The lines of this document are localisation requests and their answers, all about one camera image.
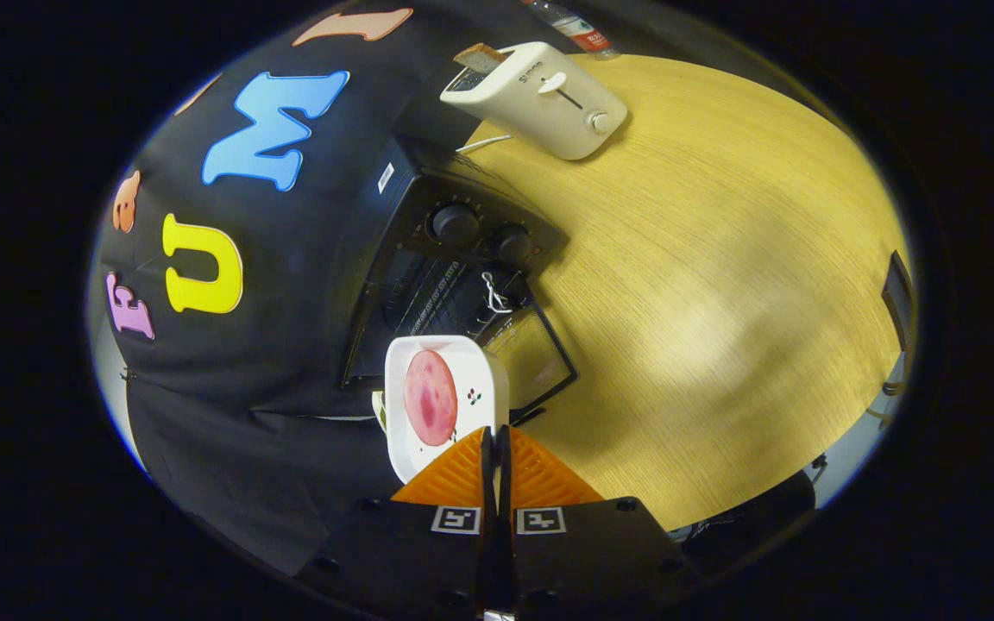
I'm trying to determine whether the dark chair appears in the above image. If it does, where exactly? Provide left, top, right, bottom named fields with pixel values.
left=881, top=250, right=919, bottom=354

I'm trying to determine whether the black toaster oven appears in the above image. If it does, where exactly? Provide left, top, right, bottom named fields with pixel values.
left=337, top=134, right=580, bottom=423

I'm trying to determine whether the brown bread slice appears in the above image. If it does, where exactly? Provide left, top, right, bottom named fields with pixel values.
left=452, top=43, right=511, bottom=74

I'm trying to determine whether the white pop-up toaster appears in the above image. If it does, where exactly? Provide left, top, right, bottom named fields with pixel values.
left=439, top=41, right=629, bottom=162

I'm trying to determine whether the white cord tie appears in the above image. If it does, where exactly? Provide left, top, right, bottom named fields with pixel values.
left=480, top=272, right=515, bottom=316

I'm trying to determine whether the clear water bottle red label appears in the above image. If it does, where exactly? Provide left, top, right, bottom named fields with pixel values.
left=521, top=0, right=620, bottom=60

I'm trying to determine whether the pink ham slice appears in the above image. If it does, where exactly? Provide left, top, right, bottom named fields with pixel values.
left=402, top=349, right=460, bottom=448

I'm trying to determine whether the white power cable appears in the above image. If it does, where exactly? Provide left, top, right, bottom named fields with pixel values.
left=456, top=134, right=513, bottom=156

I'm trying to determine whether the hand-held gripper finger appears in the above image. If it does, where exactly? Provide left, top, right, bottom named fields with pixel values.
left=497, top=424, right=696, bottom=618
left=294, top=424, right=498, bottom=615

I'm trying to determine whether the white square plate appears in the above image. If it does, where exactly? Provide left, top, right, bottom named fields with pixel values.
left=383, top=335, right=511, bottom=484

